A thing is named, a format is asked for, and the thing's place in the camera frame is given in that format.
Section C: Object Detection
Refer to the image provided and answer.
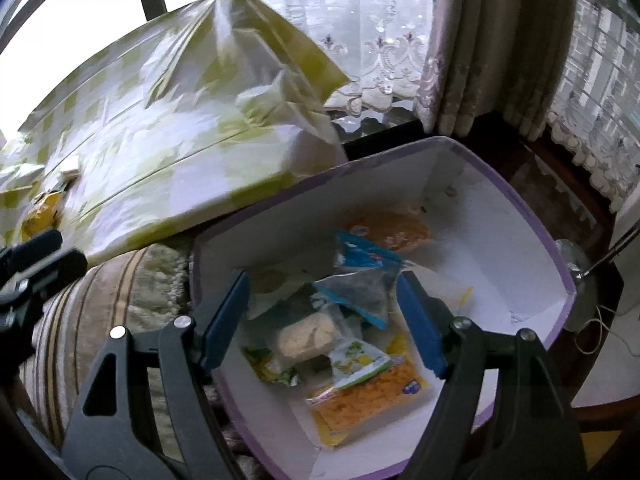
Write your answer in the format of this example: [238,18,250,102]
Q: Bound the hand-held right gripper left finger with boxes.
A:
[60,269,251,480]

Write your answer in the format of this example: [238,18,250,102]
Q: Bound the white cable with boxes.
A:
[572,305,640,356]

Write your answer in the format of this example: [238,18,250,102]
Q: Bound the sheer embroidered curtain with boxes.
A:
[190,0,436,116]

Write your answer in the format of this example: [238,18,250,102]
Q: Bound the blue snack packet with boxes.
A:
[334,230,403,271]

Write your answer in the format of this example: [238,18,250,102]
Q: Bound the white cracker packet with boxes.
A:
[265,310,351,366]

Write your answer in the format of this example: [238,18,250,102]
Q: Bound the yellow noodle snack packet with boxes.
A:
[305,355,431,448]

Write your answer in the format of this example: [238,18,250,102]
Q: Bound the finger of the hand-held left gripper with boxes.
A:
[0,229,63,278]
[0,249,88,333]

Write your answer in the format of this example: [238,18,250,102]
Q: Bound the lace curtain with scalloped hem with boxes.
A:
[547,0,640,211]

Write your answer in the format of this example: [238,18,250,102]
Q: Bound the striped beige blanket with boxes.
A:
[15,242,241,480]

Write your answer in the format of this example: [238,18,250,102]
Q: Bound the orange snack packet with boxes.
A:
[345,207,433,253]

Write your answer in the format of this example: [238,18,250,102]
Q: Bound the metal stand with round base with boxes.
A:
[555,237,640,333]

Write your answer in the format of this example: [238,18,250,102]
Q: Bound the clear packet with blue edge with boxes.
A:
[312,267,401,331]

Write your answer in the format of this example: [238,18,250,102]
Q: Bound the white and green cartoon packet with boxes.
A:
[327,340,393,393]

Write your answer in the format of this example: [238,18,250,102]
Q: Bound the green snack packet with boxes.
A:
[242,345,301,386]

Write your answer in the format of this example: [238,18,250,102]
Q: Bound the beige drape curtain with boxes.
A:
[417,0,578,141]

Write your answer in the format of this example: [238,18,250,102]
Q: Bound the white box with purple rim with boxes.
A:
[190,135,578,480]

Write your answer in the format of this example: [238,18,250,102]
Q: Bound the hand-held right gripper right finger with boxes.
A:
[397,270,588,480]

